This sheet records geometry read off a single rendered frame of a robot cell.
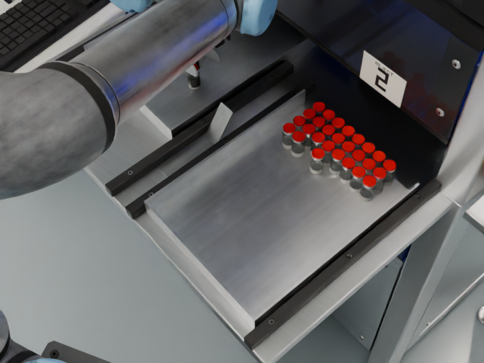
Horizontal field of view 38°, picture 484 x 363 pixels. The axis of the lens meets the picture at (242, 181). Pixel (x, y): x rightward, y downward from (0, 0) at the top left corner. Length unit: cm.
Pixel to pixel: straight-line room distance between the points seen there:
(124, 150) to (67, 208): 104
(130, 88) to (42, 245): 153
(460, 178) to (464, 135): 9
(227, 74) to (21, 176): 73
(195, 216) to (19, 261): 113
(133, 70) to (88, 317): 142
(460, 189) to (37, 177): 70
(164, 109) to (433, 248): 53
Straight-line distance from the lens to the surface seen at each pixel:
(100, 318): 202
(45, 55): 148
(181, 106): 123
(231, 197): 111
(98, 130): 61
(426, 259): 133
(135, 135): 121
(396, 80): 107
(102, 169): 118
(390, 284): 150
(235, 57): 130
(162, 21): 74
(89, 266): 210
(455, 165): 109
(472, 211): 115
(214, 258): 106
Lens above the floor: 183
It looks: 57 degrees down
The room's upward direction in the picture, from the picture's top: 3 degrees counter-clockwise
